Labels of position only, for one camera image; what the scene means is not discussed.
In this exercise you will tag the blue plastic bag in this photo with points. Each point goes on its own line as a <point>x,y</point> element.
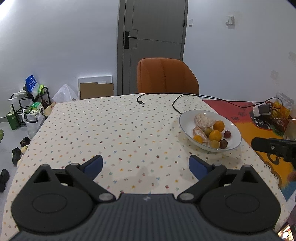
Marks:
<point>32,86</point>

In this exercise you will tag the peeled pomelo piece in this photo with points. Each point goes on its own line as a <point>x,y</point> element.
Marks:
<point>199,131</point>
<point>203,121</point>

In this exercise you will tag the orange leather chair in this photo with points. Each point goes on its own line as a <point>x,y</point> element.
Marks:
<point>165,75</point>

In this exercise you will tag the white bag on floor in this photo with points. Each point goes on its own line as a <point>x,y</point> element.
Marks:
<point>33,126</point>

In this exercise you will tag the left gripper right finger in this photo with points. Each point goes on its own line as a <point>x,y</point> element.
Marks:
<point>209,178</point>

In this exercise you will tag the small orange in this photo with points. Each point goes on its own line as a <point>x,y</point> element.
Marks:
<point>198,138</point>
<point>214,144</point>

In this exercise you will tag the green-brown fruit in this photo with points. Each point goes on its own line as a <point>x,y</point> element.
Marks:
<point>207,131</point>

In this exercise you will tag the large orange front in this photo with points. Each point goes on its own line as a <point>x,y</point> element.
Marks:
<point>215,135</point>

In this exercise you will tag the white power adapter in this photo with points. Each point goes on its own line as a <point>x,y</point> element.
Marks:
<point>261,110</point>

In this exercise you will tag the black metal rack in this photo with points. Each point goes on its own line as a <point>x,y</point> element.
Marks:
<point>22,100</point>

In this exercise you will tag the small orange front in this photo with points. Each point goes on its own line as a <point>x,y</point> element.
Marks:
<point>214,144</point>

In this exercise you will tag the small orange back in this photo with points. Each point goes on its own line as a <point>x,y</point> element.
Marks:
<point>198,138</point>

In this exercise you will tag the clear plastic bag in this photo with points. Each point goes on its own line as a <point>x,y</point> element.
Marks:
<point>65,94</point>

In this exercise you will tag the floral tablecloth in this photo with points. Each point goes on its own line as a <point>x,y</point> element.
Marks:
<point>142,145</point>

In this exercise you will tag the large orange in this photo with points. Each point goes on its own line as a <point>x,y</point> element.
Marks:
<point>215,135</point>
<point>219,126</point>

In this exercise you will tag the dark red fruit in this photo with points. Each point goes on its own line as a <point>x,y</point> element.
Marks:
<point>223,144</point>
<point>227,134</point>

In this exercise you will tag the grey door with lock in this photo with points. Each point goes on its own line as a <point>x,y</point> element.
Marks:
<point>147,29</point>

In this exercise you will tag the black shoe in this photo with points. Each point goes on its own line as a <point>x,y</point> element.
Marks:
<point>4,177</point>

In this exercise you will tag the red orange cartoon mat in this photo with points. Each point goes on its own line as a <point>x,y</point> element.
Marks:
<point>239,114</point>

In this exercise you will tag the large orange back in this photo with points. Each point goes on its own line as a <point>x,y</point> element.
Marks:
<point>219,126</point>

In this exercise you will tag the white bowl blue rim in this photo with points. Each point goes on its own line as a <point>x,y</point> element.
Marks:
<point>187,123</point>

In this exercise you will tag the snack package on table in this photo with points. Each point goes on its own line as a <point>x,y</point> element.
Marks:
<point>280,113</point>

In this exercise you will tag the white wall switch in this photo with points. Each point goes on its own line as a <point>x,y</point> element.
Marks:
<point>229,20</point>

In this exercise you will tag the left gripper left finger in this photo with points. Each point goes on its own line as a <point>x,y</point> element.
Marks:
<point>82,177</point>

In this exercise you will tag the green box on floor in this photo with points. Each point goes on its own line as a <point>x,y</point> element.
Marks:
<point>13,120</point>

